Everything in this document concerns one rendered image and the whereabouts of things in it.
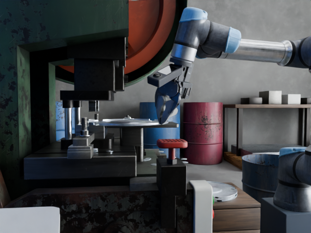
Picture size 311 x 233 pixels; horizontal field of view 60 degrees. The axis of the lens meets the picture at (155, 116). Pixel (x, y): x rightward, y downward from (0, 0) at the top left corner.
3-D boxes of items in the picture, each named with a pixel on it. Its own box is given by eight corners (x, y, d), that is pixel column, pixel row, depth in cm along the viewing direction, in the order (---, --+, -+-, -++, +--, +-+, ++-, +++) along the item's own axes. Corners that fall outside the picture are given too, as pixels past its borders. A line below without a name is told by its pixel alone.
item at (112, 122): (125, 119, 116) (125, 118, 116) (183, 122, 99) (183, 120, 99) (68, 123, 93) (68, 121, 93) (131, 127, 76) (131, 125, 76)
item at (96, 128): (107, 133, 103) (107, 121, 103) (104, 138, 88) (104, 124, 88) (83, 133, 102) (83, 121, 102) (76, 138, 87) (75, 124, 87)
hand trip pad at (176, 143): (183, 168, 68) (183, 138, 68) (189, 174, 62) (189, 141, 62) (155, 168, 67) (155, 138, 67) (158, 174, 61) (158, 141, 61)
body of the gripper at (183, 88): (188, 101, 89) (199, 65, 86) (174, 101, 82) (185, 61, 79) (170, 94, 93) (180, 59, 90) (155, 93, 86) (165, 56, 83)
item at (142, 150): (172, 154, 105) (172, 120, 105) (179, 162, 91) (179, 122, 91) (107, 156, 103) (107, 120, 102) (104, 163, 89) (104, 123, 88)
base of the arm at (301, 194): (299, 197, 115) (300, 174, 115) (326, 211, 100) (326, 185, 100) (266, 198, 113) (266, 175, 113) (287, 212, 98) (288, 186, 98)
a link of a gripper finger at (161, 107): (168, 123, 91) (176, 97, 89) (158, 124, 87) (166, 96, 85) (161, 119, 93) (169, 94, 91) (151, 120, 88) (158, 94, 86)
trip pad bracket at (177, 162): (178, 225, 72) (178, 153, 72) (186, 244, 63) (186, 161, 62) (156, 226, 72) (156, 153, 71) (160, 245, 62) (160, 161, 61)
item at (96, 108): (99, 111, 97) (99, 101, 97) (98, 111, 92) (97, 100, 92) (90, 111, 97) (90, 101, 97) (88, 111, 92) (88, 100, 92)
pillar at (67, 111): (72, 138, 87) (71, 95, 87) (71, 139, 85) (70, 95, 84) (65, 138, 87) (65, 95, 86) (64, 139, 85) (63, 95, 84)
